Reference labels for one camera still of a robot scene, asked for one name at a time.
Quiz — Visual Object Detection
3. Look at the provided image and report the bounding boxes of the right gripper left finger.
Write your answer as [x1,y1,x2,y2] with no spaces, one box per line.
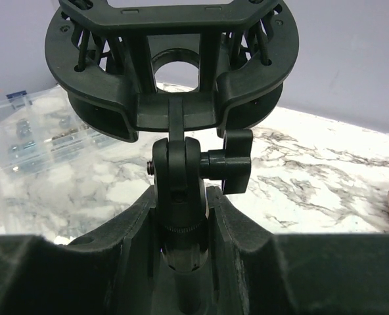
[0,185,164,315]

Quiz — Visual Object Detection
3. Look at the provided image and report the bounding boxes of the clear plastic parts box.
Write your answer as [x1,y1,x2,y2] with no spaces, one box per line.
[0,87,121,235]

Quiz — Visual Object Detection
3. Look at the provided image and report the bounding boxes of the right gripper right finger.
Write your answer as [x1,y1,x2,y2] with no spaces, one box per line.
[207,186,389,314]

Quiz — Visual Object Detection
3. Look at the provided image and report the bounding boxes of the black shock mount desk stand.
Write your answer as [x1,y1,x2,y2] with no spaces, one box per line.
[45,1,299,314]

